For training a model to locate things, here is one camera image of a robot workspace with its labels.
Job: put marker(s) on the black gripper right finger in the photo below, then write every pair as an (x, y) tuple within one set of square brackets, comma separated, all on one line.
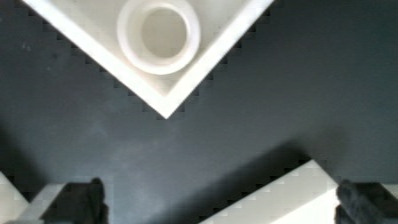
[(368, 204)]

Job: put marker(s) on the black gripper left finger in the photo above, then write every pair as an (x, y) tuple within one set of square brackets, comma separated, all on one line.
[(78, 206)]

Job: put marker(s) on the white square tabletop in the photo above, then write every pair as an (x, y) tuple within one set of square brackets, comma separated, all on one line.
[(154, 39)]

